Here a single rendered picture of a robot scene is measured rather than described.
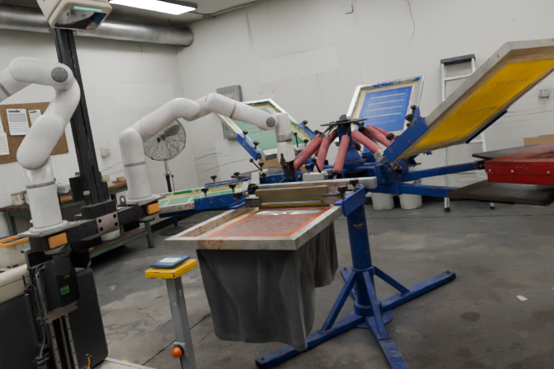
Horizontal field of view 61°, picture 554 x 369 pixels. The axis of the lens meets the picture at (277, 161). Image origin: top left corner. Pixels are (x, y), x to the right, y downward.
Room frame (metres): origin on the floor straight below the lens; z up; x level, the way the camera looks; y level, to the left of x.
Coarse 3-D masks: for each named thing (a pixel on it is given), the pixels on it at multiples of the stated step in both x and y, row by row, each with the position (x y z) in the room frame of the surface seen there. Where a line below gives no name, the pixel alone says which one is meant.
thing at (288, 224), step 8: (296, 208) 2.24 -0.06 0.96; (304, 208) 2.21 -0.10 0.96; (312, 208) 2.18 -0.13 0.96; (320, 208) 2.16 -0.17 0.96; (328, 208) 2.13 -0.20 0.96; (288, 216) 2.10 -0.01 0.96; (296, 216) 2.08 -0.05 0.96; (304, 216) 2.05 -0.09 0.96; (312, 216) 2.03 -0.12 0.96; (272, 224) 1.99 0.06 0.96; (280, 224) 1.97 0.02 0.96; (288, 224) 1.95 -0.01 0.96; (296, 224) 1.93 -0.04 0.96; (304, 224) 1.91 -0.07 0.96; (256, 232) 1.89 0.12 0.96; (264, 232) 1.87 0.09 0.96; (272, 232) 1.85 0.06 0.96; (280, 232) 1.83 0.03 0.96; (288, 232) 1.81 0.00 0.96
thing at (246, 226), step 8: (280, 208) 2.29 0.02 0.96; (288, 208) 2.27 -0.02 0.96; (248, 216) 2.23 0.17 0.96; (256, 216) 2.20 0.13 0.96; (264, 216) 2.18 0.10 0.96; (272, 216) 2.15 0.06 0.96; (280, 216) 2.13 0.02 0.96; (232, 224) 2.10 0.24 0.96; (240, 224) 2.08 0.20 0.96; (248, 224) 2.06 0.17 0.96; (256, 224) 2.03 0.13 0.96; (264, 224) 2.01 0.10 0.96; (216, 232) 1.99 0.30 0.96; (224, 232) 1.97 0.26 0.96; (232, 232) 1.95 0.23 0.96; (240, 232) 1.93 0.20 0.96; (248, 232) 1.91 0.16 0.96
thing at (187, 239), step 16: (240, 208) 2.29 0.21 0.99; (336, 208) 1.95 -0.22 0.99; (208, 224) 2.05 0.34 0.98; (320, 224) 1.78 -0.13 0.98; (176, 240) 1.82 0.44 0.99; (192, 240) 1.79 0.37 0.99; (208, 240) 1.75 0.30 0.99; (224, 240) 1.71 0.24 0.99; (240, 240) 1.68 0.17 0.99; (256, 240) 1.65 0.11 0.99; (272, 240) 1.62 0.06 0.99; (288, 240) 1.59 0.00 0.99; (304, 240) 1.64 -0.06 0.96
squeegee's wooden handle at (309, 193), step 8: (256, 192) 2.31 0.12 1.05; (264, 192) 2.29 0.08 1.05; (272, 192) 2.27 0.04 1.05; (280, 192) 2.25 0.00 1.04; (288, 192) 2.23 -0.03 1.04; (296, 192) 2.21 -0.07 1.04; (304, 192) 2.19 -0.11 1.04; (312, 192) 2.17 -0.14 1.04; (320, 192) 2.15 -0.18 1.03; (328, 192) 2.16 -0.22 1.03; (264, 200) 2.30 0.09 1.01; (272, 200) 2.28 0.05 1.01; (280, 200) 2.25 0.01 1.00; (288, 200) 2.23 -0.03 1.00; (296, 200) 2.21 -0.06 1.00; (304, 200) 2.19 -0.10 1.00; (312, 200) 2.17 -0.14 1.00
